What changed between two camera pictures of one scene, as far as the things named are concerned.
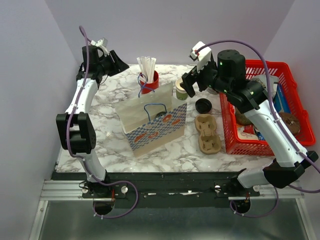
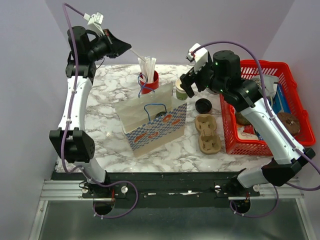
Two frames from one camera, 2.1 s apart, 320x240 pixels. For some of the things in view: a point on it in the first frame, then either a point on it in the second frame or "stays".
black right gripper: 188,79 stays
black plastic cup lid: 160,114 stays
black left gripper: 118,66 -> 118,47
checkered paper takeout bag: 153,120 stays
